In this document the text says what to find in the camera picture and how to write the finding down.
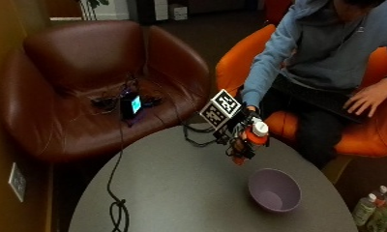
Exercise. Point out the orange armchair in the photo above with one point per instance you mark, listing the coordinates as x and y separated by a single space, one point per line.
365 135

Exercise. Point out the white wall socket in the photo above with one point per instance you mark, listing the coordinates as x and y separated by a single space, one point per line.
17 182

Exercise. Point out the red bottle with white cap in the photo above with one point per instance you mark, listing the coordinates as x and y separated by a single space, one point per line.
380 195

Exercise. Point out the black laptop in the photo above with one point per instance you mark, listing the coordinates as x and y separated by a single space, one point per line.
317 96

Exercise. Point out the green bottle with white cap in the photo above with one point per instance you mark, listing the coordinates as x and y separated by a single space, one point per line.
364 209

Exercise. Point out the orange bottle with white cap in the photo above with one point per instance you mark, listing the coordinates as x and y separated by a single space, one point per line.
257 137

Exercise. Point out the person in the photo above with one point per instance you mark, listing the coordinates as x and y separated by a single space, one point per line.
326 51

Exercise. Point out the large green bottle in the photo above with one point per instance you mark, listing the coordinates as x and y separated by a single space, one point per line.
381 219

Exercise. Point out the white plant pot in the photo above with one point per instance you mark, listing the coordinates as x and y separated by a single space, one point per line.
107 9

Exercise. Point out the white box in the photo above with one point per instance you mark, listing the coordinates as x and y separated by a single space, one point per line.
177 12

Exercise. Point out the brown leather armchair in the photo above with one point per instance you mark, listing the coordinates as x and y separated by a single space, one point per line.
72 64

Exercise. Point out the white marker cube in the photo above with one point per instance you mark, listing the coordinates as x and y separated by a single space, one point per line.
220 109

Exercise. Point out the small device with lit screen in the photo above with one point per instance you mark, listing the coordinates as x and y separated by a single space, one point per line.
132 105

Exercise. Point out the purple bowl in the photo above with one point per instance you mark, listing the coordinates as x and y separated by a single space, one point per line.
273 190

